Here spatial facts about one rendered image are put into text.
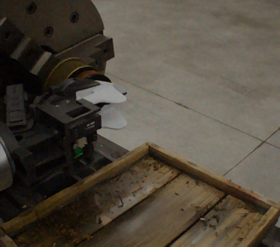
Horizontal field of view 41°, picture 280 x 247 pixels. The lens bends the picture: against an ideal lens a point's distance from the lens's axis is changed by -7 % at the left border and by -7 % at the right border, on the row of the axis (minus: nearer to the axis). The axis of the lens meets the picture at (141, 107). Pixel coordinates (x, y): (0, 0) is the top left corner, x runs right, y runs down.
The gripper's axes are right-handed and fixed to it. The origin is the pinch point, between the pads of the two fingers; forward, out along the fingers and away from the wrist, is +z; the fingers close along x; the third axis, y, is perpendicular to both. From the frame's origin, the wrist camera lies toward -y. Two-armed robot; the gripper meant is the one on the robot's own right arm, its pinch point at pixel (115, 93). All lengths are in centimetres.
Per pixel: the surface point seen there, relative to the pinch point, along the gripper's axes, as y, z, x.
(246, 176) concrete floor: -38, 128, -106
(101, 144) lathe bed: -17.3, 11.1, -21.4
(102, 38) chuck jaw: -12.5, 8.4, 3.5
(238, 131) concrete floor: -68, 165, -105
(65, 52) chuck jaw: -13.7, 1.4, 2.6
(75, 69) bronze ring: -3.4, -4.2, 3.9
